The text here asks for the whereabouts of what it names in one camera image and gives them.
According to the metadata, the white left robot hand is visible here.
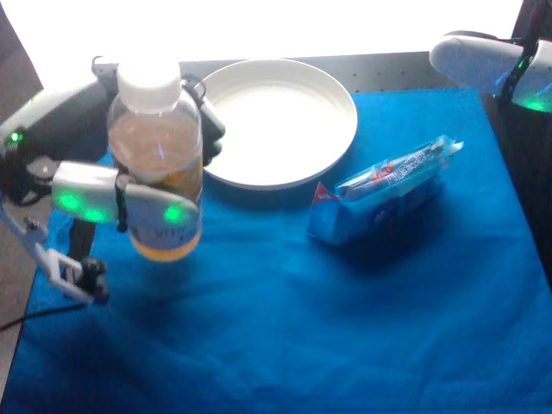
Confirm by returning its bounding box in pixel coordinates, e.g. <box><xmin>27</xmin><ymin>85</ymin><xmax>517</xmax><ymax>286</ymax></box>
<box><xmin>0</xmin><ymin>55</ymin><xmax>228</xmax><ymax>229</ymax></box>

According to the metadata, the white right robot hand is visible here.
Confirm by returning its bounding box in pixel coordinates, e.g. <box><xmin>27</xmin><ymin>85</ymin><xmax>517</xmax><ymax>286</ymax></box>
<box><xmin>429</xmin><ymin>30</ymin><xmax>552</xmax><ymax>113</ymax></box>

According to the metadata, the orange juice bottle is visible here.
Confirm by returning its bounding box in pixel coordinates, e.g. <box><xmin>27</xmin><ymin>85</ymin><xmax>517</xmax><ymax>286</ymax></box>
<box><xmin>106</xmin><ymin>60</ymin><xmax>204</xmax><ymax>263</ymax></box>

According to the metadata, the blue plastic object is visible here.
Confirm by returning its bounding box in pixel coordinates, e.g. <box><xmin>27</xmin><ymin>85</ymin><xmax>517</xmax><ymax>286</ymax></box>
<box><xmin>306</xmin><ymin>134</ymin><xmax>465</xmax><ymax>247</ymax></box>

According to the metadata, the cream round plate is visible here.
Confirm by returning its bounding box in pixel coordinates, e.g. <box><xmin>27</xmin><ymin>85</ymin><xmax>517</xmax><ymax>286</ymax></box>
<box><xmin>196</xmin><ymin>59</ymin><xmax>359</xmax><ymax>191</ymax></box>

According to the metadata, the blue fabric cloth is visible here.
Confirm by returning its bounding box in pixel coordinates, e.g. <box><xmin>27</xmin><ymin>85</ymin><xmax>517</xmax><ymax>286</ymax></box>
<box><xmin>0</xmin><ymin>88</ymin><xmax>552</xmax><ymax>414</ymax></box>

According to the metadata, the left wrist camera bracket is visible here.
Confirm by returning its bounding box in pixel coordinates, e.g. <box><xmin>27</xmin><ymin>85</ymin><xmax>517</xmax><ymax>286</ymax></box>
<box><xmin>0</xmin><ymin>202</ymin><xmax>110</xmax><ymax>306</ymax></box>

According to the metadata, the black cable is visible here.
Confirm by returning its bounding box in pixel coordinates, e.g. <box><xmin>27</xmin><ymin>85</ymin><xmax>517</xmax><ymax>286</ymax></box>
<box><xmin>0</xmin><ymin>301</ymin><xmax>87</xmax><ymax>332</ymax></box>

